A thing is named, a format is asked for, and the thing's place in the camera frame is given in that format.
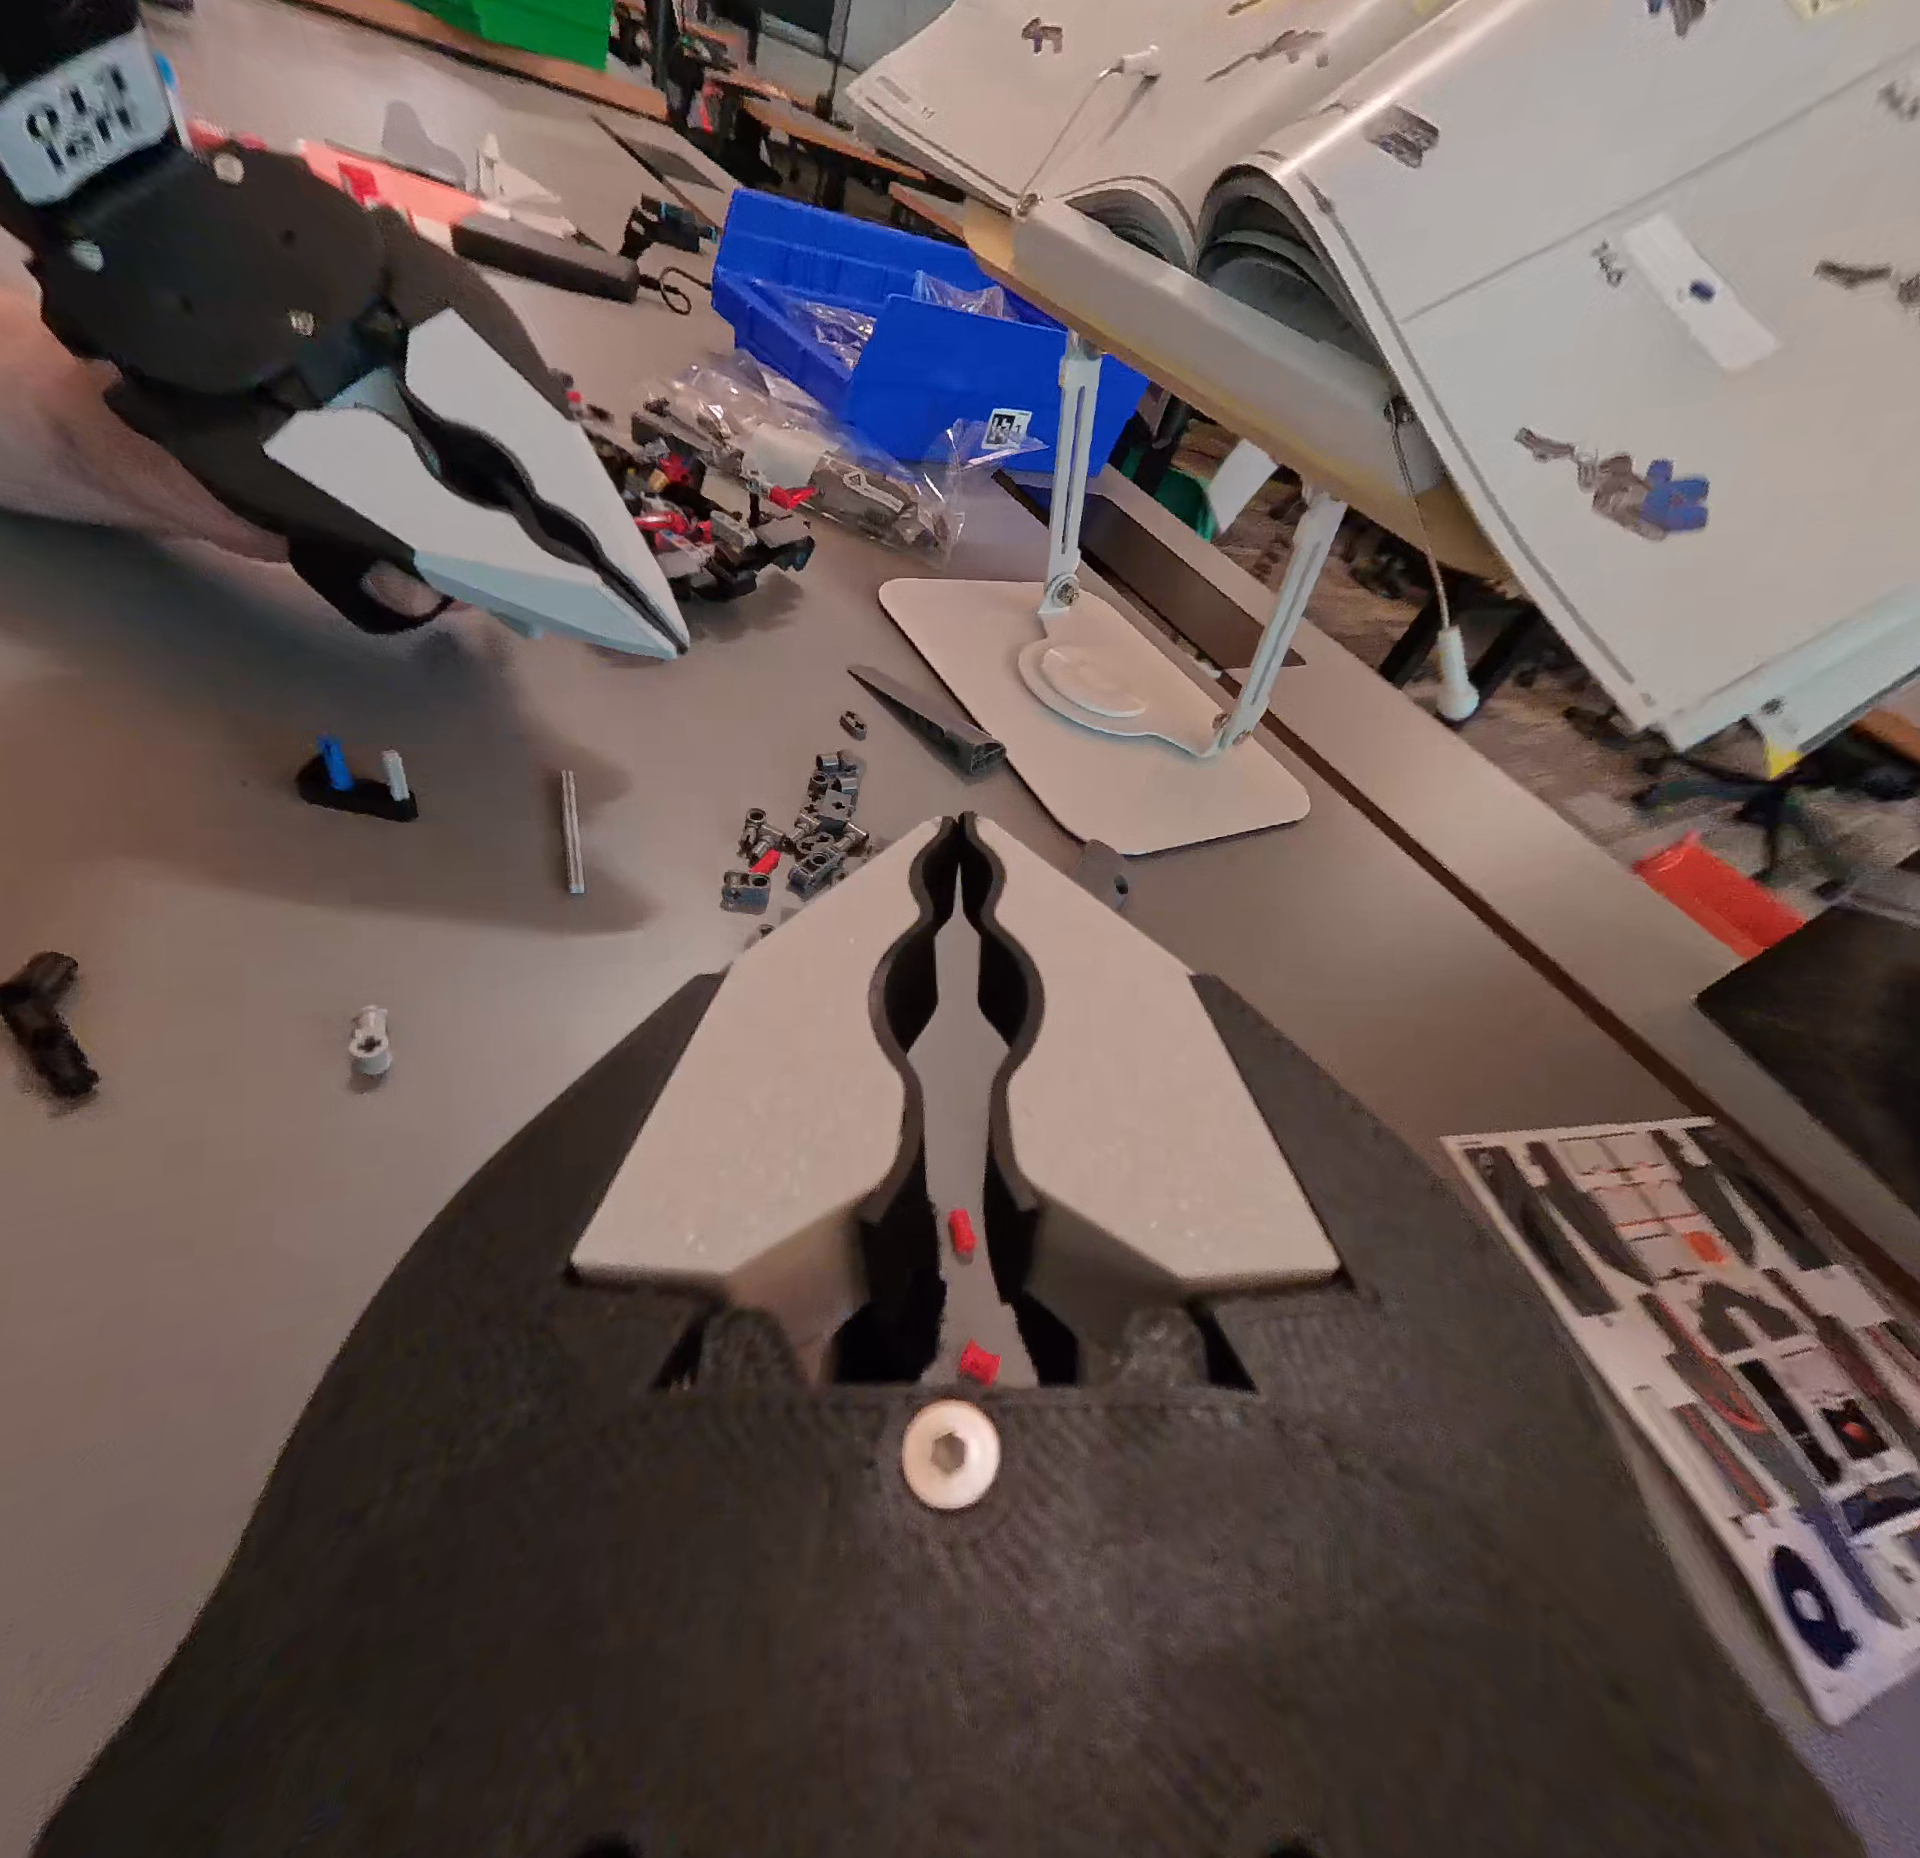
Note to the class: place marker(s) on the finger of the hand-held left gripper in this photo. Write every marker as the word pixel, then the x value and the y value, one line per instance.
pixel 548 434
pixel 452 537

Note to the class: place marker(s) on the open instruction book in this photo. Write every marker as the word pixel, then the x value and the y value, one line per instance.
pixel 1515 237

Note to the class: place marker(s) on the clear plastic parts bag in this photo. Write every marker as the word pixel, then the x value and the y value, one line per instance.
pixel 824 450

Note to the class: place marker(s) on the grey toy connector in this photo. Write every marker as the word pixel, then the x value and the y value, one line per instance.
pixel 371 1043

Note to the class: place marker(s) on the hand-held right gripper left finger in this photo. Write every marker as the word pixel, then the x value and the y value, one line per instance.
pixel 749 1122

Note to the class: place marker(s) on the black power adapter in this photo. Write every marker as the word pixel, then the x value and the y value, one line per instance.
pixel 548 257

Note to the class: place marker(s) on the red toy pin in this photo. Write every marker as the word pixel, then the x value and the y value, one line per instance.
pixel 960 1234
pixel 977 1358

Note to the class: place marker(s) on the red and white box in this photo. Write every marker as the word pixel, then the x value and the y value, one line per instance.
pixel 404 184

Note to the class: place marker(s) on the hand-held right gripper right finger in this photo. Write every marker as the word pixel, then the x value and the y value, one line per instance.
pixel 1155 1122

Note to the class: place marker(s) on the black angled toy connector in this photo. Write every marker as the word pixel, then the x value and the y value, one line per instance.
pixel 50 1019

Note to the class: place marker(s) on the black beam with two pins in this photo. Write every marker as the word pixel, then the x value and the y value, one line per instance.
pixel 358 787

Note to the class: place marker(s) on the white book stand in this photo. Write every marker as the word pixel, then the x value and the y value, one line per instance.
pixel 1109 686

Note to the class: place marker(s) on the sticker sheet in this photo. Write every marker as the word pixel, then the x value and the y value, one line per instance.
pixel 1724 1377

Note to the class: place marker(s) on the dark toy brick model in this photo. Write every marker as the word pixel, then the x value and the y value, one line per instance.
pixel 707 514

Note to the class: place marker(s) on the blue plastic bin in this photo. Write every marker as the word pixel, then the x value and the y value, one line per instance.
pixel 915 333

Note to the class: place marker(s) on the grey toy axle rod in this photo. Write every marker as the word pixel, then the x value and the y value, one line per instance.
pixel 572 834

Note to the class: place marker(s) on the orange object on floor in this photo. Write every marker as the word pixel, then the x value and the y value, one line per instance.
pixel 1717 890

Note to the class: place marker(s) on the black wedge toy panel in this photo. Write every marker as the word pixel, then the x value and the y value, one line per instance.
pixel 928 715

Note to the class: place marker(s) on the black flat board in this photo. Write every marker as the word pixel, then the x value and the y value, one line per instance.
pixel 1824 1007

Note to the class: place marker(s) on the heap of small toy bricks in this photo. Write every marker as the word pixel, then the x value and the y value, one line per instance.
pixel 805 834

